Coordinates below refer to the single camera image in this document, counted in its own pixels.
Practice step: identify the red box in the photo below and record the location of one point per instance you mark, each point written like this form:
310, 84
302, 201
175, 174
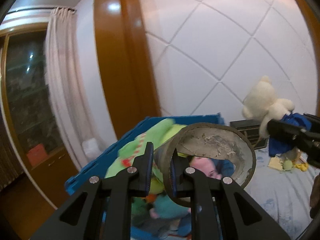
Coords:
36, 153

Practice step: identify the light green plush toy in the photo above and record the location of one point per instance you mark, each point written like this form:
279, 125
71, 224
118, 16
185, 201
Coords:
125, 155

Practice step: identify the small light green ball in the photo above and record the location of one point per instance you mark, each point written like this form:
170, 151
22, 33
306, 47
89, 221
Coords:
287, 165

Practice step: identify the white curtain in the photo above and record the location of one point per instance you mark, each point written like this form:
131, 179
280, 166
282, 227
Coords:
65, 80

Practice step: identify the dark curtain rail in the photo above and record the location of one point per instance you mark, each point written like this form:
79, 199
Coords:
30, 10

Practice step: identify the black framed box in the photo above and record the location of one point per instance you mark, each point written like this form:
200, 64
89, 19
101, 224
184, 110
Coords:
245, 130

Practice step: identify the white padded headboard wooden frame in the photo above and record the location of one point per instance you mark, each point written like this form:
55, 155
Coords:
212, 42

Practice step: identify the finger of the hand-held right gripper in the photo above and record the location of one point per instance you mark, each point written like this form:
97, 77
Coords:
295, 136
313, 118

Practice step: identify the wooden glass door cabinet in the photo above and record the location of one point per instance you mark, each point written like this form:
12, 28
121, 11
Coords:
25, 92

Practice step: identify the blue floral bed sheet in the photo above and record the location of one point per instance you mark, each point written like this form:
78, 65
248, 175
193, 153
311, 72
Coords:
275, 200

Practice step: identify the person's right forearm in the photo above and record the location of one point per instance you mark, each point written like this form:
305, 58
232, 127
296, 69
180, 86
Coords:
315, 200

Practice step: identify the grey tape roll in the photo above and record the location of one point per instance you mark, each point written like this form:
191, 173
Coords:
212, 140

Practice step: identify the small yellow toy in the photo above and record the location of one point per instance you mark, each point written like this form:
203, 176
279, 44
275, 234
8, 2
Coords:
302, 167

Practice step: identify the white teddy bear blue clothes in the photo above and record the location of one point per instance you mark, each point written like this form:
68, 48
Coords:
260, 100

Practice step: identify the white plastic container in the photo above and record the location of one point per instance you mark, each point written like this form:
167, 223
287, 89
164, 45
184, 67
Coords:
92, 150

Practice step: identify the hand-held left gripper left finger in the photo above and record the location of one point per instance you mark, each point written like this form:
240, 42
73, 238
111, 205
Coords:
150, 170

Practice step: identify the blue plastic crate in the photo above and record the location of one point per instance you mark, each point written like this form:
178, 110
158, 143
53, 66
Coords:
95, 170

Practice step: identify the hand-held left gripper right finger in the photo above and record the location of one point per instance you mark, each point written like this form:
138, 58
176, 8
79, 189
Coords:
173, 177

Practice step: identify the pale yellow sponge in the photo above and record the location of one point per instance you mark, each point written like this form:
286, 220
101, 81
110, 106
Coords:
275, 164

